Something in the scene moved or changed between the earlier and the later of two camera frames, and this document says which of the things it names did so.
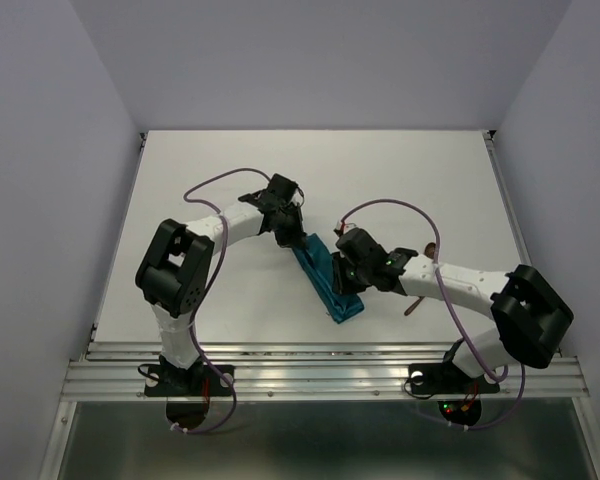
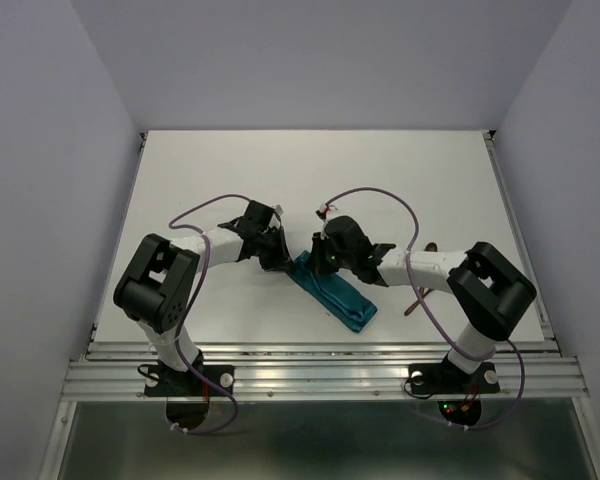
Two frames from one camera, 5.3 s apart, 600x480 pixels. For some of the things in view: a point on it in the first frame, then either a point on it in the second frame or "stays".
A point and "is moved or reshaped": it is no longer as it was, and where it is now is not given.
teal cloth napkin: [317, 262] is moved or reshaped
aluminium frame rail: [114, 371] stays
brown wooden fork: [413, 306] stays
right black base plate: [445, 378] stays
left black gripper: [291, 239] -> [281, 262]
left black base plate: [199, 380] stays
